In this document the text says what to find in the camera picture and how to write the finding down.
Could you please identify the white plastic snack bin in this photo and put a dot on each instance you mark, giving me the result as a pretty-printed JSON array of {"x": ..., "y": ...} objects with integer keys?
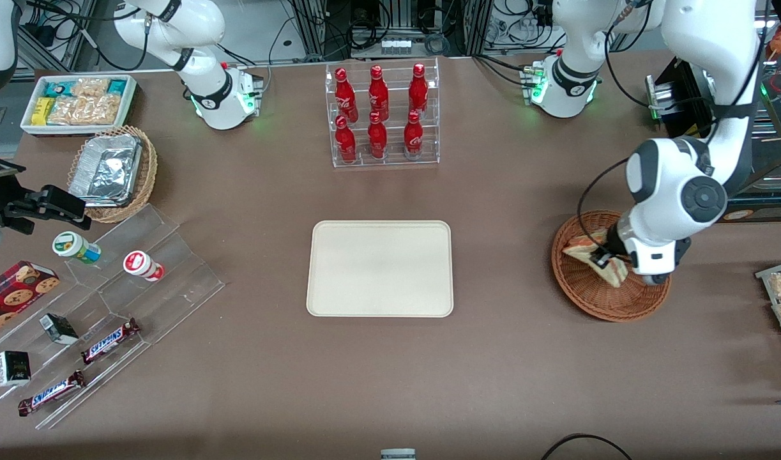
[{"x": 27, "y": 126}]

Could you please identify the red cola bottle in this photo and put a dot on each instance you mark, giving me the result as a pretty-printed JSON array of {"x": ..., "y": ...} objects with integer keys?
[
  {"x": 418, "y": 91},
  {"x": 344, "y": 96},
  {"x": 345, "y": 142},
  {"x": 414, "y": 136},
  {"x": 377, "y": 138},
  {"x": 378, "y": 94}
]

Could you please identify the red cookie box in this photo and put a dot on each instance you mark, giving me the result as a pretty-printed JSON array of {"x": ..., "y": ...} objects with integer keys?
[{"x": 13, "y": 297}]

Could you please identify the green label yogurt cup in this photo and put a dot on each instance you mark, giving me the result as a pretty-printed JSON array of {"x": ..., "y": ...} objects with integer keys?
[{"x": 76, "y": 247}]

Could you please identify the beige rectangular tray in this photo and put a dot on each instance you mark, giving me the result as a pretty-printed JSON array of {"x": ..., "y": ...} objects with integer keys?
[{"x": 380, "y": 268}]

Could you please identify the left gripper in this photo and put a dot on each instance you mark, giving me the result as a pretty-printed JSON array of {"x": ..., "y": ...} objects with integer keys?
[{"x": 612, "y": 243}]

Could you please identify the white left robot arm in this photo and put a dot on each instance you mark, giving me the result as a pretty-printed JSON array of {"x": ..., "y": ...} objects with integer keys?
[{"x": 677, "y": 185}]

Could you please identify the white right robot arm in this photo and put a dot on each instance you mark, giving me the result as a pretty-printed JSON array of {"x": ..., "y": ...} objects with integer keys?
[{"x": 211, "y": 96}]

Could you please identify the triangular sandwich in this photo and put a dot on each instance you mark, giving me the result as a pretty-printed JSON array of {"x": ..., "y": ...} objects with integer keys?
[{"x": 578, "y": 248}]

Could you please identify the red label yogurt cup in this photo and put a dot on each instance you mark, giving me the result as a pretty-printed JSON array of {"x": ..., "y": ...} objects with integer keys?
[{"x": 142, "y": 265}]

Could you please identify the aluminium profile frame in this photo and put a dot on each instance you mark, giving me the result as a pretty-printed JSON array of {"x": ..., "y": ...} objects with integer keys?
[{"x": 313, "y": 25}]

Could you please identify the black machine with yellow panel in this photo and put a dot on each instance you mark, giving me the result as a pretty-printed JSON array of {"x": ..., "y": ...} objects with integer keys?
[{"x": 773, "y": 185}]

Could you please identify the tan wicker basket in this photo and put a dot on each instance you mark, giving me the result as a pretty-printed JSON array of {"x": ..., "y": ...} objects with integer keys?
[{"x": 147, "y": 172}]

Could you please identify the teal snack packet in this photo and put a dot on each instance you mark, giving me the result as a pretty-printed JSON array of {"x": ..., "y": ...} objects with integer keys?
[
  {"x": 117, "y": 86},
  {"x": 57, "y": 88}
]

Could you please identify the grey white small object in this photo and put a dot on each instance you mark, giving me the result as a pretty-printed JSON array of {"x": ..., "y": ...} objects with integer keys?
[{"x": 398, "y": 454}]

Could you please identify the brown Snickers bar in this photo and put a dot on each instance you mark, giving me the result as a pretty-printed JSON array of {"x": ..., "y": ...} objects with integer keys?
[
  {"x": 52, "y": 393},
  {"x": 109, "y": 340}
]

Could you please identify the yellow snack packet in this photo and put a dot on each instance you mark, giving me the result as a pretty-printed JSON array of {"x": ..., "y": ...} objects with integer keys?
[{"x": 42, "y": 111}]

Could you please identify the clear cracker pack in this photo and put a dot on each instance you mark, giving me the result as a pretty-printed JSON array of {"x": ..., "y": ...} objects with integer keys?
[
  {"x": 90, "y": 87},
  {"x": 103, "y": 108},
  {"x": 66, "y": 110}
]

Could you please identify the clear acrylic bottle rack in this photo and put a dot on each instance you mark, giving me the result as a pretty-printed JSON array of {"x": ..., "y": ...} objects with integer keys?
[{"x": 385, "y": 160}]

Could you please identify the small black box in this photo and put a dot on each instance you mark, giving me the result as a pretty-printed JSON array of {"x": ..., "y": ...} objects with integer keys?
[
  {"x": 13, "y": 368},
  {"x": 58, "y": 328}
]

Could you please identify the clear acrylic stepped stand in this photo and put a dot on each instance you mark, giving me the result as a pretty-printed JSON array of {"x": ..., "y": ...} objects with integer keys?
[{"x": 173, "y": 287}]

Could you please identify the brown round wicker basket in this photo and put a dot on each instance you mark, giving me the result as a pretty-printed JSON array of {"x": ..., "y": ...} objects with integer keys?
[{"x": 594, "y": 300}]

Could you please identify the white power strip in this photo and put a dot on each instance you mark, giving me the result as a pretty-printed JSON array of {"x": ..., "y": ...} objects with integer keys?
[{"x": 395, "y": 46}]

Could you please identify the aluminium foil container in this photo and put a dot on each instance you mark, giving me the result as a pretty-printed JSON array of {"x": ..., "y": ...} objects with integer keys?
[{"x": 106, "y": 169}]

